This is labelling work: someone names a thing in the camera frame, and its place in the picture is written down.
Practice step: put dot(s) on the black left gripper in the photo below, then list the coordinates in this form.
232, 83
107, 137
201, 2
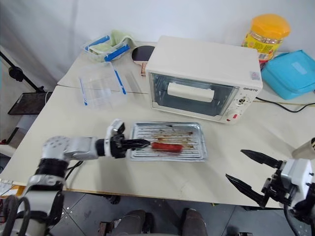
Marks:
119, 147

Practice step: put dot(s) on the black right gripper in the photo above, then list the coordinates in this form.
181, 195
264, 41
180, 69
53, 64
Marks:
276, 188

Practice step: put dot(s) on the red sausage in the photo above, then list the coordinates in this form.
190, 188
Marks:
168, 147

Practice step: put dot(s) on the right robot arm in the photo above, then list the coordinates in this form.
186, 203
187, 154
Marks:
306, 209

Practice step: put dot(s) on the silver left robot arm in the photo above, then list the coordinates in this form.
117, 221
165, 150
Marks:
78, 148

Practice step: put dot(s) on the metal baking tray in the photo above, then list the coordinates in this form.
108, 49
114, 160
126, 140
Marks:
169, 132

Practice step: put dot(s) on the glass toaster oven door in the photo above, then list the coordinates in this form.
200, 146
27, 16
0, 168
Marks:
187, 108

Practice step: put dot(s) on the small oven temperature knob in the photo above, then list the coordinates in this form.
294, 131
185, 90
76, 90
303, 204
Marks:
243, 100

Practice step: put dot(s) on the cream toaster oven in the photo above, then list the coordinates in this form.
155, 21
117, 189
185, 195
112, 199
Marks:
204, 57

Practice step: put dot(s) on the black stand with tray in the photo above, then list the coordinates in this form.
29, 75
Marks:
29, 103

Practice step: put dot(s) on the empty clear plastic container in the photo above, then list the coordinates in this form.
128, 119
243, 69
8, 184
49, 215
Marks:
101, 86

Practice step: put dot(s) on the dark rounded robot foot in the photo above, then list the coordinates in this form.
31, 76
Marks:
134, 222
194, 221

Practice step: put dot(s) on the black table tennis paddle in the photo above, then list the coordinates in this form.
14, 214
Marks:
142, 52

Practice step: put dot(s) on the clear container with blue clips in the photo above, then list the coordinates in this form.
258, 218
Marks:
114, 52

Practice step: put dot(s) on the blue zip bag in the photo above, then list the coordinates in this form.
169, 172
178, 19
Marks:
290, 73

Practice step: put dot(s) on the container with green cloth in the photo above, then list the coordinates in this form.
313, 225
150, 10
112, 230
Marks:
120, 38

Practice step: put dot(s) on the yellow lidded plastic jar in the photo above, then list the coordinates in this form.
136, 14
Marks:
267, 34

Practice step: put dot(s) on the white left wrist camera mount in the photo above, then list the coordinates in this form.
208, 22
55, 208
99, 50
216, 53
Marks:
118, 127

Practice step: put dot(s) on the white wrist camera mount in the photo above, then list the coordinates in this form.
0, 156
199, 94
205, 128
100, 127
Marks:
296, 175
118, 127

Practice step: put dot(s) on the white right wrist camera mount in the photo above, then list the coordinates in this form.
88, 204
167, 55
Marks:
296, 175

